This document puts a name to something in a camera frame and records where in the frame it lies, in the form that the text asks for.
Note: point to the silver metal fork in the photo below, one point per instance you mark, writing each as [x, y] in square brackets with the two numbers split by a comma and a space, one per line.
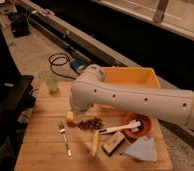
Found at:
[63, 133]

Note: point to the yellow plastic bin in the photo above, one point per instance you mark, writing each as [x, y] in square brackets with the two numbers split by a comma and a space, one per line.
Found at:
[132, 77]

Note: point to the blue folded cloth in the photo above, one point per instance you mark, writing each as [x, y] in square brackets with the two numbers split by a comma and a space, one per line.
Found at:
[143, 149]

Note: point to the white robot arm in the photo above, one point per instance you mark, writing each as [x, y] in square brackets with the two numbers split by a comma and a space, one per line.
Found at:
[171, 105]

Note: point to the white handled utensil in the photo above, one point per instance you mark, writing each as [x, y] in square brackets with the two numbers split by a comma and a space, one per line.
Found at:
[117, 128]

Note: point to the black box on floor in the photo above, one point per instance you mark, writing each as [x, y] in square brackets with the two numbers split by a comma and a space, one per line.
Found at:
[19, 25]

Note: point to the red yellow apple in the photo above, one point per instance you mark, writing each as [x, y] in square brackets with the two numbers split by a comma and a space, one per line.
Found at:
[70, 119]

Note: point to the terracotta bowl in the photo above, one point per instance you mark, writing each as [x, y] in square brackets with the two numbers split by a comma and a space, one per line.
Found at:
[143, 129]

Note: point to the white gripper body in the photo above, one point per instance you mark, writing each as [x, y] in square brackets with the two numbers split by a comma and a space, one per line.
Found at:
[77, 115]

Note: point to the blue white device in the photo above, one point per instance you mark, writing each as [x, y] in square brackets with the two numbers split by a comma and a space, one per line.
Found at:
[78, 66]

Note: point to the green plastic cup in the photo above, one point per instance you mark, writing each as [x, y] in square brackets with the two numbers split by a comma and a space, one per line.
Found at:
[52, 85]

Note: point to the wooden block eraser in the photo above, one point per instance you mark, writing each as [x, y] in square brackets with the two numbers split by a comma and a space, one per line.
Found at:
[112, 144]

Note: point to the bunch of dark grapes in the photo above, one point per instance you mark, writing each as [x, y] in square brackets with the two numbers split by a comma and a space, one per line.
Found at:
[91, 124]

